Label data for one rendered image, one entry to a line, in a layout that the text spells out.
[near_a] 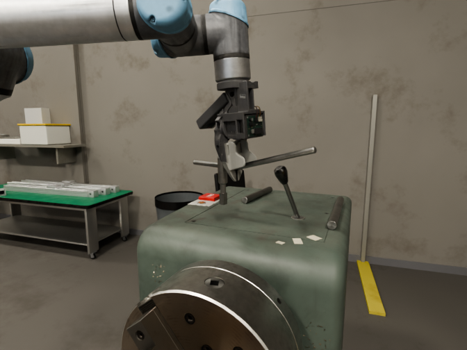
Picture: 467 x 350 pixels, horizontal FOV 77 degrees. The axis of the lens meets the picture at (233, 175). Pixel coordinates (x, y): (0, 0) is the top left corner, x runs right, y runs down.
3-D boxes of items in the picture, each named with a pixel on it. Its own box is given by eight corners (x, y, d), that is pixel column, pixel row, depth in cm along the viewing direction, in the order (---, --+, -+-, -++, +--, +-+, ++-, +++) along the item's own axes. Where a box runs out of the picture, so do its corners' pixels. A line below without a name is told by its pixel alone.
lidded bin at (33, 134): (72, 144, 414) (71, 123, 409) (47, 145, 376) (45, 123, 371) (46, 143, 428) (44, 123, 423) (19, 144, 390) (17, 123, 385)
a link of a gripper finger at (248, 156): (252, 182, 64) (249, 139, 62) (232, 180, 68) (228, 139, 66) (261, 179, 66) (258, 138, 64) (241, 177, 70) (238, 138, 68)
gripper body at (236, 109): (244, 142, 58) (239, 78, 55) (213, 142, 63) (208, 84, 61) (267, 138, 63) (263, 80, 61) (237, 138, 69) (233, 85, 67)
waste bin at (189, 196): (212, 247, 369) (211, 192, 358) (192, 268, 315) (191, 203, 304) (171, 242, 386) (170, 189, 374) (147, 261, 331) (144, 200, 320)
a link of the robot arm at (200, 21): (140, 3, 51) (202, -2, 52) (155, 25, 63) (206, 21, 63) (146, 49, 53) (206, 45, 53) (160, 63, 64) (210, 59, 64)
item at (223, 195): (217, 204, 70) (215, 157, 68) (223, 202, 72) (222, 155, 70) (223, 205, 69) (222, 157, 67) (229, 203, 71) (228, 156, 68)
